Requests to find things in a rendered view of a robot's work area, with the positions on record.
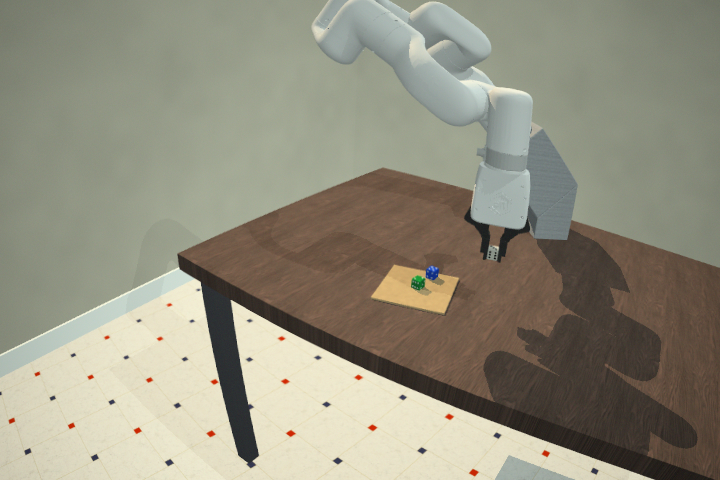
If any green die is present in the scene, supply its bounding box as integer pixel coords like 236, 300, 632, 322
411, 275, 425, 290

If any blue die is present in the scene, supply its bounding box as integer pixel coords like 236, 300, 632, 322
425, 266, 439, 280

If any tan mat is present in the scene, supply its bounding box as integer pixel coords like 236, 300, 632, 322
371, 265, 459, 315

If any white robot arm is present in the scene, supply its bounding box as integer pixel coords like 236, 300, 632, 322
312, 0, 533, 172

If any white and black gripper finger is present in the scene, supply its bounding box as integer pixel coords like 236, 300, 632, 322
464, 206, 490, 260
497, 216, 530, 262

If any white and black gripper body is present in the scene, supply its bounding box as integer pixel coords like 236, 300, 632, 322
471, 161, 530, 229

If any white die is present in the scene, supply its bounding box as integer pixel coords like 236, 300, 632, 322
487, 245, 499, 261

